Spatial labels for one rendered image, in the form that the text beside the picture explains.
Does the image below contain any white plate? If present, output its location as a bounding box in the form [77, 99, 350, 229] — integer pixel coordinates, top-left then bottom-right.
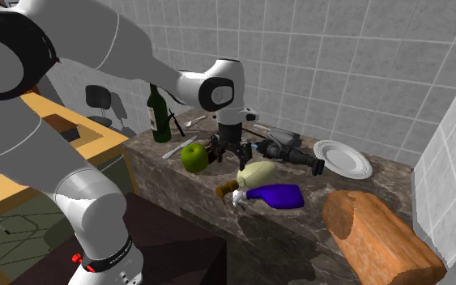
[313, 139, 373, 181]

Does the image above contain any beige spray bottle brown nozzle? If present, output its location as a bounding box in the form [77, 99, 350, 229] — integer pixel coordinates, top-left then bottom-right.
[215, 160, 279, 205]

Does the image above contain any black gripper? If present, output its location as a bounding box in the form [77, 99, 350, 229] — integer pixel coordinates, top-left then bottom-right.
[207, 121, 254, 172]

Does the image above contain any dark robot stand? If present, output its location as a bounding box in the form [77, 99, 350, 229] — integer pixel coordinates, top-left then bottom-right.
[9, 192, 228, 285]

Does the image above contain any brown bread loaf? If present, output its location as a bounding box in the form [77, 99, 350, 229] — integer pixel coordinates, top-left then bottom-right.
[321, 189, 448, 285]

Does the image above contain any black office chair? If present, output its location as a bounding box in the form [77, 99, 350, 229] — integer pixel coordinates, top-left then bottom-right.
[84, 84, 115, 128]

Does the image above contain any thin black stick tool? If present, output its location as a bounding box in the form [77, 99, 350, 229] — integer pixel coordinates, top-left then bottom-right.
[168, 108, 186, 138]

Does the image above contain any grey oblong object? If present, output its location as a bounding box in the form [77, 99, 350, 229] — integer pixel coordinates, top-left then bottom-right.
[266, 127, 303, 148]

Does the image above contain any green wine bottle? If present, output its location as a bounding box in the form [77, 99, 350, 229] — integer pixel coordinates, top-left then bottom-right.
[146, 83, 173, 143]

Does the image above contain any green apple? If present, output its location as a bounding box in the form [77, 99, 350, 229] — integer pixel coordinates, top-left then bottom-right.
[180, 142, 210, 174]

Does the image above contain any silver table knife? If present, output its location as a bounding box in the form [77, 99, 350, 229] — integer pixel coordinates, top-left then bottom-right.
[161, 134, 198, 160]

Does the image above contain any blue spray bottle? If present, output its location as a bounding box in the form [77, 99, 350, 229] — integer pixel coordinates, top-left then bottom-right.
[232, 183, 306, 211]

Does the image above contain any wooden table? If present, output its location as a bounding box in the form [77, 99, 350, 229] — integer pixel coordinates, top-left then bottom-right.
[0, 91, 130, 285]

